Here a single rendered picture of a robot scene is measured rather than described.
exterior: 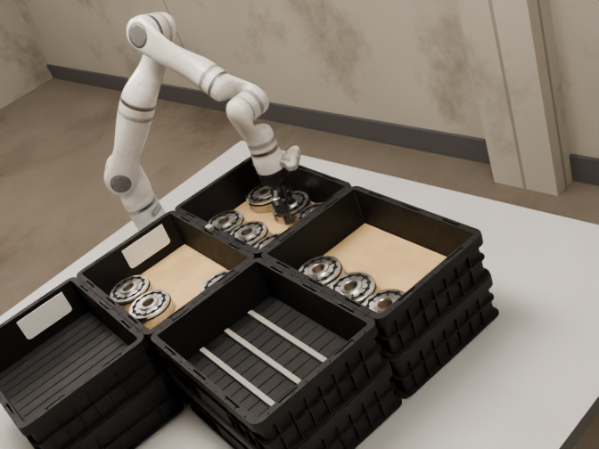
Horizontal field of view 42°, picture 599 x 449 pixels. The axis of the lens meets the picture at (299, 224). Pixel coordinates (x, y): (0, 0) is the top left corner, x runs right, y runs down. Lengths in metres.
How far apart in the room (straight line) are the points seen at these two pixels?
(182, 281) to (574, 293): 0.91
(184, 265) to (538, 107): 1.60
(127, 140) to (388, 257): 0.76
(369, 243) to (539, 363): 0.47
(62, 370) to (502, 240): 1.07
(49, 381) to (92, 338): 0.14
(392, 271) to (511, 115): 1.56
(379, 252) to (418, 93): 1.91
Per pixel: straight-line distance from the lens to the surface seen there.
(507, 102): 3.14
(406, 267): 1.71
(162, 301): 1.87
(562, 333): 1.68
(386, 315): 1.46
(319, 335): 1.62
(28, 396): 1.89
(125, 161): 2.11
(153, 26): 1.93
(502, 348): 1.67
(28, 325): 1.99
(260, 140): 1.84
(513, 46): 3.00
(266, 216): 2.05
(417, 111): 3.68
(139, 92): 2.02
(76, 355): 1.91
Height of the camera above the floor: 1.88
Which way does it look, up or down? 32 degrees down
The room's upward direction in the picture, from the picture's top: 21 degrees counter-clockwise
